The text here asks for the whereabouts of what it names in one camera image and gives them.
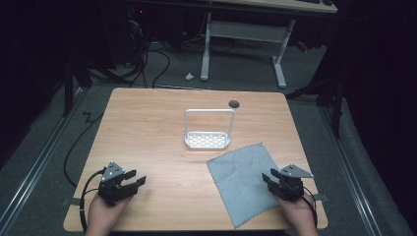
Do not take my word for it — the bundle of black cables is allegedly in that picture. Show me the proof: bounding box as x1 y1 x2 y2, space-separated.
122 18 172 89

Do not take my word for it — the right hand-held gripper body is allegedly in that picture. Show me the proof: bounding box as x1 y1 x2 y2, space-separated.
268 163 315 203

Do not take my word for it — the black stand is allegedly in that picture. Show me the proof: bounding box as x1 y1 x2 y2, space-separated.
61 53 93 118
284 65 349 140

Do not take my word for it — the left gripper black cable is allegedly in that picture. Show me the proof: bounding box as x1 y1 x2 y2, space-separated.
78 167 108 234

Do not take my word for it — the white-legged desk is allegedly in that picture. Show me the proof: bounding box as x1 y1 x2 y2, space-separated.
200 0 338 89

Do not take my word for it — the grey cloth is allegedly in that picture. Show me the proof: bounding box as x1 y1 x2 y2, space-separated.
206 143 283 229

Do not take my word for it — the person's right hand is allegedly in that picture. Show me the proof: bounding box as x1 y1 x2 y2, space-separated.
272 192 320 236

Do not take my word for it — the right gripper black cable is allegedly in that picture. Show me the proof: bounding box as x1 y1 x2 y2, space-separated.
302 186 320 229

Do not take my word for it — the black floor cable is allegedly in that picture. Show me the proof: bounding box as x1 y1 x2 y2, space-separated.
63 111 105 190

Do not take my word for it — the white rack with handle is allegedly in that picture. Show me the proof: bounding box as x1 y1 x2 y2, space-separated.
183 108 236 150

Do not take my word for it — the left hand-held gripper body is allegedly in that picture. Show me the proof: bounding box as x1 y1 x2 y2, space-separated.
96 160 133 207

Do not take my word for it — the metal floor rail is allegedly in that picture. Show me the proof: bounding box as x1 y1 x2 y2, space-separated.
319 105 384 236
0 88 87 230

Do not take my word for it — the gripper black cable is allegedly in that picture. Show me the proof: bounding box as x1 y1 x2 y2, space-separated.
302 186 320 229
78 167 108 234

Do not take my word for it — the person's left hand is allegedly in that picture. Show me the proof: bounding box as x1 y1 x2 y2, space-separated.
85 193 133 236

